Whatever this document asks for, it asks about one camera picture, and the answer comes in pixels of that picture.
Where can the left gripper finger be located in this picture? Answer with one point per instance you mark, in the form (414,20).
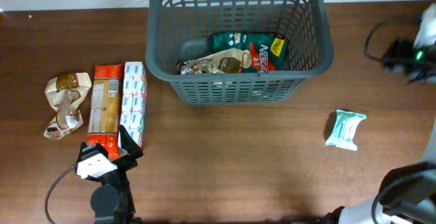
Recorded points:
(127,144)
(89,149)

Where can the beige brown snack bag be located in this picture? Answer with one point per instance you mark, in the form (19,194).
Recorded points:
(229,61)
(64,94)

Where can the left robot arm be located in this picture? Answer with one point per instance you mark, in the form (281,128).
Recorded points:
(112,201)

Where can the green Nescafe coffee bag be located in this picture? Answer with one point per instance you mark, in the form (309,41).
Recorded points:
(267,52)

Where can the Kleenex tissue multipack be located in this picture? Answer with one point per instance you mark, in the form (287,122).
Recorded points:
(133,103)

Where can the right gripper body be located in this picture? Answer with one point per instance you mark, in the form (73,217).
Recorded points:
(402,58)

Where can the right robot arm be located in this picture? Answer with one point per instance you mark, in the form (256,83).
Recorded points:
(406,194)

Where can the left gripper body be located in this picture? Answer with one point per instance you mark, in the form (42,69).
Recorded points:
(118,176)

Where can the grey plastic basket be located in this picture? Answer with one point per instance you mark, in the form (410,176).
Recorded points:
(179,31)

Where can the light teal wipes packet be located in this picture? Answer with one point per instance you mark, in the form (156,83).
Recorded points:
(344,130)

